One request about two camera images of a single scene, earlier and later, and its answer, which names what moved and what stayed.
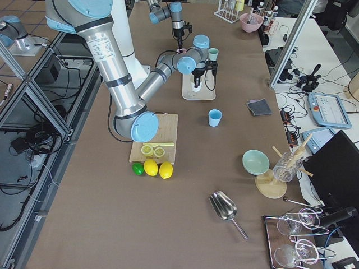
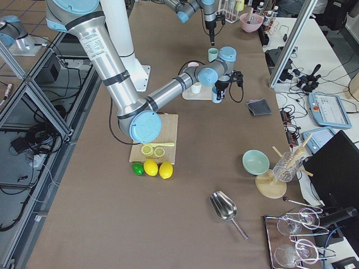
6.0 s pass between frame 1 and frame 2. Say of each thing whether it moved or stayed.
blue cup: moved
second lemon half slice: stayed
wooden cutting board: stayed
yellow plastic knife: stayed
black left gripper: moved
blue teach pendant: stayed
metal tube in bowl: stayed
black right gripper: moved
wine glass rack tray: stayed
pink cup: moved
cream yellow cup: stayed
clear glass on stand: stayed
